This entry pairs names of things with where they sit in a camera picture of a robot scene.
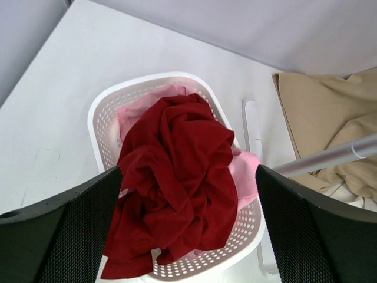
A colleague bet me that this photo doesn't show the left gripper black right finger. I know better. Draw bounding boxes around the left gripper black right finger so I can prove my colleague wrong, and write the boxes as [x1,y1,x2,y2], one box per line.
[256,165,376,282]

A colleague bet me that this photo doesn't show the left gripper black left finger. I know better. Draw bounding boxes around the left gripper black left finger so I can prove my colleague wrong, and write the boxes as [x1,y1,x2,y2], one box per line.
[1,167,123,282]

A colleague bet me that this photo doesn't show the cream white t shirt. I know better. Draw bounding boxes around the cream white t shirt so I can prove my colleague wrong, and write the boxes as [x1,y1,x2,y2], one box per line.
[324,181,377,212]

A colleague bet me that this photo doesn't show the pink t shirt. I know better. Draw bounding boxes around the pink t shirt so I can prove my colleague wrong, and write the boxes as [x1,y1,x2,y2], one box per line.
[117,84,262,260]

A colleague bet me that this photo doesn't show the red t shirt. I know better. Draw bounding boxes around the red t shirt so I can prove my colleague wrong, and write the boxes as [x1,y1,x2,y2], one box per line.
[100,93,239,280]

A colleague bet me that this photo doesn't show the beige t shirt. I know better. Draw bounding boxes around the beige t shirt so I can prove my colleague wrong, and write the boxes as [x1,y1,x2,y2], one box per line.
[273,68,376,200]

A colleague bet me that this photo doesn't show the white perforated plastic basket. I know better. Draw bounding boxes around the white perforated plastic basket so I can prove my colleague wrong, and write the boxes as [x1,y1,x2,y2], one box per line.
[87,71,266,282]

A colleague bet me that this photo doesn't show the silver clothes rack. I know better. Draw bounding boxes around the silver clothes rack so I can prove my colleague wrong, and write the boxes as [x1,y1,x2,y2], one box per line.
[242,100,376,280]

